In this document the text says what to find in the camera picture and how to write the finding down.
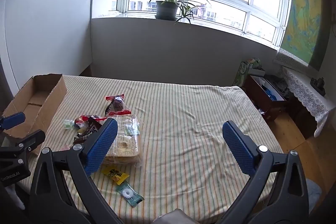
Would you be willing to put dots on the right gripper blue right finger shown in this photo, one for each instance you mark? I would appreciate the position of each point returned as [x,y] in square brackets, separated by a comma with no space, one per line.
[287,201]

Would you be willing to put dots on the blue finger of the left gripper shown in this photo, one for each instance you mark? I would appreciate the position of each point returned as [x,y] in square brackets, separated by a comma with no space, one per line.
[30,143]
[11,121]

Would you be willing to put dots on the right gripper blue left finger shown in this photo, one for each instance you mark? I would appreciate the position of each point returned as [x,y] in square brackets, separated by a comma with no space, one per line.
[50,197]

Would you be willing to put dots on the snickers bar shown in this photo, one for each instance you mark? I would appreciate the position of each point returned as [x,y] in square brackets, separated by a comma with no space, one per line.
[91,127]

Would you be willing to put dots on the yellow candy wrapper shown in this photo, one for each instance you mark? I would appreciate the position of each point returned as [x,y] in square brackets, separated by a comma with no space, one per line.
[114,173]

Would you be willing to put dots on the packaged bread slices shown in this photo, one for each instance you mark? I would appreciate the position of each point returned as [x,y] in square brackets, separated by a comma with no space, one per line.
[126,148]

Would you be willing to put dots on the green mint candy packet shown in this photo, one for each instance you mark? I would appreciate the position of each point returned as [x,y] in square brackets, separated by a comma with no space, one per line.
[129,194]

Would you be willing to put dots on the red dried meat snack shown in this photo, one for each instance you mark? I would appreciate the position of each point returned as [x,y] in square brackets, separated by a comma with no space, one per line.
[116,106]

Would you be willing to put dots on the small green candy clear wrapper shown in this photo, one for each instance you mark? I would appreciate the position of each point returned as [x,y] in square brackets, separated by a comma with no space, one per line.
[68,124]

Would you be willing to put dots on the brown cardboard box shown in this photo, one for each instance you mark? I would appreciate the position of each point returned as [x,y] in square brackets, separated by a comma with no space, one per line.
[39,99]

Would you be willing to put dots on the striped yellow table cloth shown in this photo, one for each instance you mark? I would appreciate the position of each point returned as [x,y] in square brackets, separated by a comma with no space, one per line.
[185,162]

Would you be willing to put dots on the white cabinet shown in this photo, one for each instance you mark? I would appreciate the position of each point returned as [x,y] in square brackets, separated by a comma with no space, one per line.
[44,36]

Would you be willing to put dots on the dark red wooden cabinet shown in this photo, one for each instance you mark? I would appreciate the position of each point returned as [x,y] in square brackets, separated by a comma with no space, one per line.
[264,96]

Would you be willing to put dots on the white lace cloth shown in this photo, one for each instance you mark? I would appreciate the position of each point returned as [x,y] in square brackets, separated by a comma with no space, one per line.
[320,108]

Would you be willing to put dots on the green carton box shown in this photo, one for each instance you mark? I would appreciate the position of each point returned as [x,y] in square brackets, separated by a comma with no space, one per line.
[243,70]

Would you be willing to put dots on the potted spider plant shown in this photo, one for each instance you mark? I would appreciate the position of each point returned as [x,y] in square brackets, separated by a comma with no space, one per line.
[176,10]

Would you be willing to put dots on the black camera on shelf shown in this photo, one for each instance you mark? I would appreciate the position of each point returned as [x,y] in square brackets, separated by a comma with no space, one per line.
[318,85]

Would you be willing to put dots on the wall map poster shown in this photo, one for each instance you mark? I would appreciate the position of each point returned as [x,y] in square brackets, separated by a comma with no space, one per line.
[307,34]

